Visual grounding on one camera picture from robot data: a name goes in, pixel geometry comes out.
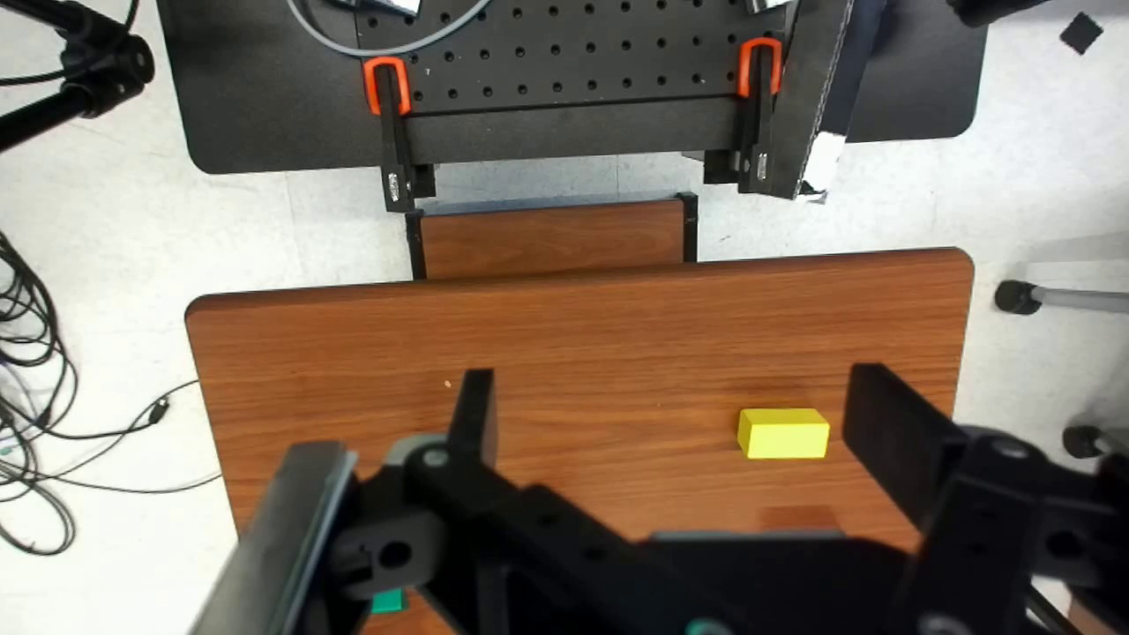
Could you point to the black chair caster leg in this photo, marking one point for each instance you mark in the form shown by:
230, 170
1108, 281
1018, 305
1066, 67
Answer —
1025, 298

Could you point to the yellow rectangular block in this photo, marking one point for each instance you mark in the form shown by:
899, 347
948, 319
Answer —
780, 435

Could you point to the lower wooden shelf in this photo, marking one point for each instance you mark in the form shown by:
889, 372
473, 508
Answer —
552, 240

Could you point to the orange black clamp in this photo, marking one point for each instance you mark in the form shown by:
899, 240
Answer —
757, 90
391, 101

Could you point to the black camera tripod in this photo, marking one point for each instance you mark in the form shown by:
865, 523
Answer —
100, 67

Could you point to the black perforated breadboard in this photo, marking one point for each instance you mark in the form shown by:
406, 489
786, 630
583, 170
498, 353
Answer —
525, 80

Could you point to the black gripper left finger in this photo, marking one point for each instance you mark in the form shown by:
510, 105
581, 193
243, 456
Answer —
473, 431

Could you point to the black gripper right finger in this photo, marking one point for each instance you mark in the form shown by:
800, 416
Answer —
902, 438

